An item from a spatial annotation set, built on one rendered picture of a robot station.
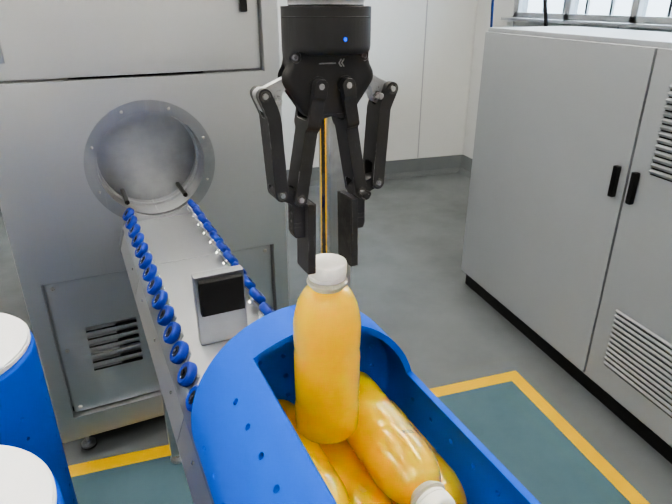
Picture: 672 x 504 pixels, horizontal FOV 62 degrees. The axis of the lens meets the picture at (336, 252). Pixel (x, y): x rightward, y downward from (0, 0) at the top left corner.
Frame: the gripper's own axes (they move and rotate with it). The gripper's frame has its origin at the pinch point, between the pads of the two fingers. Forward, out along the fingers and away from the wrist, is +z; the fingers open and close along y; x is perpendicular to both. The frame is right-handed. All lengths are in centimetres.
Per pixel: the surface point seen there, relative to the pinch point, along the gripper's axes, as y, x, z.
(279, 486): 9.5, 11.0, 18.1
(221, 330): 0, -54, 41
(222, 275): -1, -54, 28
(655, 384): -157, -58, 106
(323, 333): 1.7, 2.8, 9.3
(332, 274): 0.3, 1.8, 3.6
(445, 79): -302, -406, 39
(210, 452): 13.0, -1.9, 23.9
